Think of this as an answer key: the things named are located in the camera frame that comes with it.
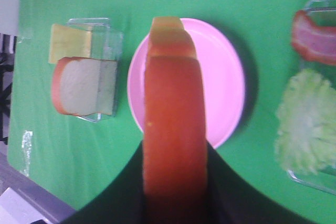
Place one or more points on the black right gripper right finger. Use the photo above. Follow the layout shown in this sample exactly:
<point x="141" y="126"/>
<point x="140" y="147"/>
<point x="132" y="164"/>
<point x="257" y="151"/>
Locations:
<point x="230" y="199"/>

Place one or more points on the bread slice in left tray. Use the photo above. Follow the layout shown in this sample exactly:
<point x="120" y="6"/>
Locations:
<point x="84" y="86"/>

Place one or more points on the right clear plastic tray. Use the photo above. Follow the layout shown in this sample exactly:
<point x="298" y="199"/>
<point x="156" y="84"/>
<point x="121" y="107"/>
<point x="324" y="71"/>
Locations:
<point x="323" y="13"/>

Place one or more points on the long bacon strip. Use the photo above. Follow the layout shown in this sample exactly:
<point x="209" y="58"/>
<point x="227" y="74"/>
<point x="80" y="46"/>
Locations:
<point x="313" y="42"/>

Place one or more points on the yellow cheese slice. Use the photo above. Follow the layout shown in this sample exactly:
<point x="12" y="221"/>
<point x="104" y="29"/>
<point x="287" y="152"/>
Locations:
<point x="68" y="42"/>

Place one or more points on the pink round plate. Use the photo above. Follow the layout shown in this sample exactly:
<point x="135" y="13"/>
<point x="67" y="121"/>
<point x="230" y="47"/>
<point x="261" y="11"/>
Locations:
<point x="223" y="79"/>

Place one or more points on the green tablecloth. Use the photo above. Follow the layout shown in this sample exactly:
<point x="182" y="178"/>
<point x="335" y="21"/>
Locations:
<point x="76" y="160"/>

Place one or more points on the left clear plastic tray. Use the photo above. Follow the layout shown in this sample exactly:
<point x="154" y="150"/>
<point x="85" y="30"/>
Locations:
<point x="106" y="44"/>

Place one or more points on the green lettuce leaf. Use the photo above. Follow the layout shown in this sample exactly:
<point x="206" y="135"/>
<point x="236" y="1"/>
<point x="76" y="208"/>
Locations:
<point x="306" y="132"/>

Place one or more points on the bread slice from tray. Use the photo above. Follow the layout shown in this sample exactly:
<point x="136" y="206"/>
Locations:
<point x="174" y="144"/>

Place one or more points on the clear tape patch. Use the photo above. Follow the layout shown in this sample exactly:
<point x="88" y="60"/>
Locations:
<point x="26" y="147"/>

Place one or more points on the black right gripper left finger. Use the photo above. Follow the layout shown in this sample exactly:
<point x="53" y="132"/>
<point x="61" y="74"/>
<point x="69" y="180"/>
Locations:
<point x="121" y="202"/>

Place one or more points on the clear plastic tray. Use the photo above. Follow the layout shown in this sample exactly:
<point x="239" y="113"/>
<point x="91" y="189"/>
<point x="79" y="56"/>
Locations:
<point x="106" y="44"/>
<point x="323" y="13"/>

